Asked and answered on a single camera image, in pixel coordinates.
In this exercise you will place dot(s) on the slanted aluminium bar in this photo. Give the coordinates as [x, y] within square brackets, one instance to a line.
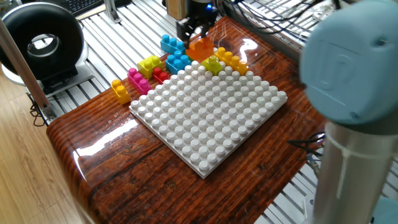
[31, 84]

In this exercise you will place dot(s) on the lime tall two-stud block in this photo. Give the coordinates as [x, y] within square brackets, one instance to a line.
[149, 67]

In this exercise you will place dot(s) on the white studded baseplate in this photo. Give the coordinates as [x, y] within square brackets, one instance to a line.
[205, 118]

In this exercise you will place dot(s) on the yellow two-stud block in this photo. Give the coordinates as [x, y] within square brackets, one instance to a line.
[122, 95]

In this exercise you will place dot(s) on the red two-stud block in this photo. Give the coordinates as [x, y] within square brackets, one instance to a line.
[160, 76]

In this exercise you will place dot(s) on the yellow four-stud long block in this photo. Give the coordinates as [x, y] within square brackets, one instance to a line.
[231, 60]

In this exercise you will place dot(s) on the cardboard box with label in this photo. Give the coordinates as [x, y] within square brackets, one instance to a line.
[175, 8]

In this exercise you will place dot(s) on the orange tall block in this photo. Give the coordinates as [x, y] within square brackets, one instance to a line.
[200, 49]

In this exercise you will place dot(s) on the black keyboard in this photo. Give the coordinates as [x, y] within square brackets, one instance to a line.
[77, 5]

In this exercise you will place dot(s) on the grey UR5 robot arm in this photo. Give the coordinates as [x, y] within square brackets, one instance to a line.
[351, 77]

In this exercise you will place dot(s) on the blue four-stud square block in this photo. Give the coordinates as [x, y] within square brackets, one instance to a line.
[177, 63]

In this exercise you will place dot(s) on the white plastic housing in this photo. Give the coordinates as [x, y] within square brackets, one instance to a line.
[323, 12]

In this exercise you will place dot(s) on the aluminium post bracket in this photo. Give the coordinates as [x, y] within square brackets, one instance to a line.
[111, 11]

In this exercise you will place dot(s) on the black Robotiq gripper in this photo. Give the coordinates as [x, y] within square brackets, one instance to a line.
[202, 12]

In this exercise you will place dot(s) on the small lime block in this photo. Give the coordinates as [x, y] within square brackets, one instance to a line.
[213, 66]

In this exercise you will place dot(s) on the white zip tie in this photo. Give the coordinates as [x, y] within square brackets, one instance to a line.
[345, 155]

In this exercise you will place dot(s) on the blue three-stud long block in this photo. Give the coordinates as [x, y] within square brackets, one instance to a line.
[171, 45]

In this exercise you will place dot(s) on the magenta three-stud block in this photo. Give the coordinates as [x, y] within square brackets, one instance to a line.
[140, 84]

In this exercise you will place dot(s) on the white device base plate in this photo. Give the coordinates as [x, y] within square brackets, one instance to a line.
[84, 77]

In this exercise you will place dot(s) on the wood pattern table mat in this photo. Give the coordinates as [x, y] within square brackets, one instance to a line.
[140, 174]

